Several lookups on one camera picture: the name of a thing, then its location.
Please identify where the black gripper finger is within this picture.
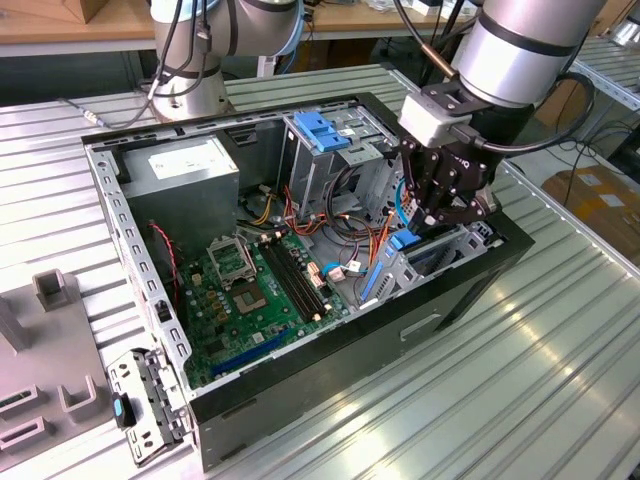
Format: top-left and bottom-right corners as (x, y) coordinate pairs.
(399, 137), (442, 224)
(423, 191), (500, 230)

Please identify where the metal disk bay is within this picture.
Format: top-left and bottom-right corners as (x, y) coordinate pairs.
(349, 149), (504, 314)

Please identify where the metal drive cage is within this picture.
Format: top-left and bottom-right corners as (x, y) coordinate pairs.
(277, 107), (401, 224)

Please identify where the blue plastic cage latch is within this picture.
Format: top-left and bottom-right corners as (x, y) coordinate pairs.
(294, 112), (352, 154)

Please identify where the large flat cardboard box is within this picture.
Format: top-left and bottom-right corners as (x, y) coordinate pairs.
(542, 167), (640, 236)

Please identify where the black RAM slot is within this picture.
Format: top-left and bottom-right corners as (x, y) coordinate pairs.
(264, 240), (320, 321)
(271, 238), (326, 317)
(277, 237), (332, 314)
(258, 242), (314, 324)

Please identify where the metal slat table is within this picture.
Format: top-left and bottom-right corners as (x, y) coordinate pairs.
(537, 37), (640, 146)

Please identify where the black PC case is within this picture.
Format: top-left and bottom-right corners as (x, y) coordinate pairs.
(79, 91), (536, 474)

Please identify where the metal socket cover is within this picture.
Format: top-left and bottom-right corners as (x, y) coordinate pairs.
(206, 233), (259, 290)

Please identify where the green motherboard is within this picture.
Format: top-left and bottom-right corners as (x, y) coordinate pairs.
(177, 232), (351, 391)

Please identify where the silver power supply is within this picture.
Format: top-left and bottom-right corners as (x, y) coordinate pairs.
(118, 134), (242, 259)

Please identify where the blue expansion slot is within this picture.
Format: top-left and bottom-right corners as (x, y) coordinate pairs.
(209, 327), (292, 379)

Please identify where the cardboard box on desk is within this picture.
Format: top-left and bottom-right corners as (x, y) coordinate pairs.
(39, 0), (112, 25)

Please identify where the black latch blue stripe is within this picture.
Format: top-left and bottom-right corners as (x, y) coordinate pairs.
(111, 392), (137, 429)

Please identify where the grey parts rack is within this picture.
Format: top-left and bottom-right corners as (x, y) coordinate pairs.
(0, 268), (114, 454)

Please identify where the blue data wire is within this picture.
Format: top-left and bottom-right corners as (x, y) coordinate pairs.
(392, 177), (416, 231)

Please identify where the black camera cable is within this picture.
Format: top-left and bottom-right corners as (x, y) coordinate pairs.
(447, 72), (599, 154)

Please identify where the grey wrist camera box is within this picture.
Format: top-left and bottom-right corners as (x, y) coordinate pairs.
(398, 92), (474, 149)

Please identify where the black cable copper sleeve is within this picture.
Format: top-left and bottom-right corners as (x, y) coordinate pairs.
(392, 0), (461, 81)

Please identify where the white connector blue wire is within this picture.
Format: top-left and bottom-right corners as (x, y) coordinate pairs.
(319, 260), (362, 284)

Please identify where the orange red wire bundle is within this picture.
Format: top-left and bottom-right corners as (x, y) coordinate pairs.
(282, 185), (331, 239)

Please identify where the yellow orange wire bundle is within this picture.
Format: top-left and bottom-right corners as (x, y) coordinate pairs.
(248, 191), (280, 227)

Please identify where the wooden desk white frame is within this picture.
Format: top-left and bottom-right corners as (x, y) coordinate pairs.
(299, 0), (476, 96)
(0, 0), (157, 56)

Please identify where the red black twisted wire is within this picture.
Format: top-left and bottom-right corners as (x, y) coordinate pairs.
(148, 221), (182, 306)

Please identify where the grey cable silver connector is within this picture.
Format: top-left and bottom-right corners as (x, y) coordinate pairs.
(57, 69), (166, 130)

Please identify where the metal card retention bracket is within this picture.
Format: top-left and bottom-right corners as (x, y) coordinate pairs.
(107, 348), (194, 469)

